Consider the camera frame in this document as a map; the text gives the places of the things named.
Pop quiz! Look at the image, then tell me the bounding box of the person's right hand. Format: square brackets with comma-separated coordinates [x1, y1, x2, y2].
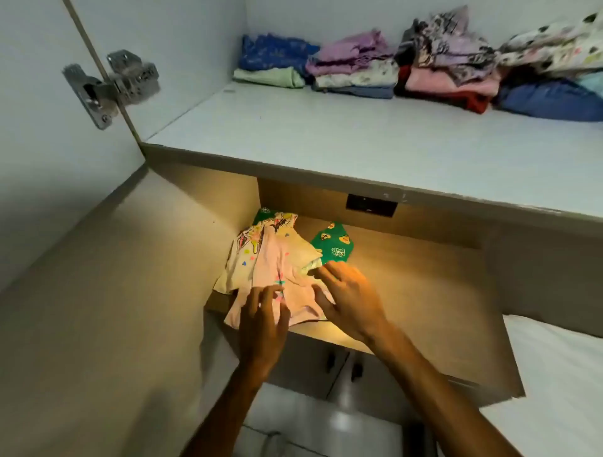
[312, 260, 390, 347]

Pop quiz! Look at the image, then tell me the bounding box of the person's left hand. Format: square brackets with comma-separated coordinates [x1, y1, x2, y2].
[238, 284, 291, 375]

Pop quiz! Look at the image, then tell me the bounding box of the pink garment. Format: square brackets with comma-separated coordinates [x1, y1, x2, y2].
[404, 67, 502, 98]
[224, 220, 336, 330]

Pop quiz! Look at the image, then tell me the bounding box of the person's right forearm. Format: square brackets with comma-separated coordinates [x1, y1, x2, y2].
[365, 325, 524, 457]

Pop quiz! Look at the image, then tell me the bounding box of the person's left forearm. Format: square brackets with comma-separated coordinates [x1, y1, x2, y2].
[181, 365, 279, 457]

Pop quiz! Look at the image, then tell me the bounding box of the grey lower cabinet door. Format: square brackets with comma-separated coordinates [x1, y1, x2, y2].
[327, 351, 422, 425]
[264, 330, 353, 402]

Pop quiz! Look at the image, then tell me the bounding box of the green printed garment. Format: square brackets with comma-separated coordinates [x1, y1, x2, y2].
[252, 207, 357, 269]

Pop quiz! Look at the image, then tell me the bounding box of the cream printed garment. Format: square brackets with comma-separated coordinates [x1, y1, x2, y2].
[214, 213, 327, 296]

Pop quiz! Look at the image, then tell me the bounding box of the beige pull-out wardrobe tray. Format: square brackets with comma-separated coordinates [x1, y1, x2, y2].
[203, 176, 526, 408]

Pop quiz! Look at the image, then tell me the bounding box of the black rectangular plate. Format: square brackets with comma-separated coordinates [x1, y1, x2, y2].
[346, 193, 398, 218]

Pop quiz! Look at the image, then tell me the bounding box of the white wardrobe shelf board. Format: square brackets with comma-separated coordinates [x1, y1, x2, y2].
[140, 80, 603, 221]

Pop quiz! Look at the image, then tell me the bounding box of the beige wardrobe side panel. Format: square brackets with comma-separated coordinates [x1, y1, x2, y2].
[0, 162, 261, 457]

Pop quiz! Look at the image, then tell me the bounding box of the grey-blue folded garment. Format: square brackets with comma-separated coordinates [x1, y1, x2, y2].
[324, 84, 395, 100]

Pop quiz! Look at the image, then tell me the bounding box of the light green folded garment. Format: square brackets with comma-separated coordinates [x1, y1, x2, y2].
[233, 66, 307, 89]

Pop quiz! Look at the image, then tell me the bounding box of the white floral folded garment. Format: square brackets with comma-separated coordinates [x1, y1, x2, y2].
[313, 58, 401, 90]

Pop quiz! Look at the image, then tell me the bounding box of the red folded garment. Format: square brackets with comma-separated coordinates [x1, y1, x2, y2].
[393, 65, 493, 115]

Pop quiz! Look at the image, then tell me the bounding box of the pink folded garment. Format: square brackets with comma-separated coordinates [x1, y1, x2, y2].
[404, 67, 502, 98]

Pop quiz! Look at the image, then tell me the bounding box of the purple folded garment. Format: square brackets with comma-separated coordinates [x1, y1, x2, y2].
[305, 29, 394, 77]

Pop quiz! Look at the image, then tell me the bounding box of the white bed sheet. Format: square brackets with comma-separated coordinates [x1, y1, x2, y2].
[424, 314, 603, 457]

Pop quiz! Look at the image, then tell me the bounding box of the white wardrobe door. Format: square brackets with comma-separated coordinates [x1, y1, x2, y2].
[0, 0, 148, 293]

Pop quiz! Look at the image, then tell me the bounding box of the purple black patterned garment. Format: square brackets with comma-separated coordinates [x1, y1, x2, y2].
[395, 5, 501, 86]

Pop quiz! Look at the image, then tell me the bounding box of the metal door hinge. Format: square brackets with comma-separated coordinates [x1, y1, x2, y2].
[62, 49, 161, 131]

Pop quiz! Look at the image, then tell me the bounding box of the dark blue folded garment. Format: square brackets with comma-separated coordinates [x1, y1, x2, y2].
[494, 79, 603, 123]

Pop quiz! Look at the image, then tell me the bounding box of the white black-spotted folded garment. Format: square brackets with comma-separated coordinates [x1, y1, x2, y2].
[497, 11, 603, 77]

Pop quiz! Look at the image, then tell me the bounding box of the light blue folded garment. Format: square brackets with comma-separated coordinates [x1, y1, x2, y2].
[576, 71, 603, 98]

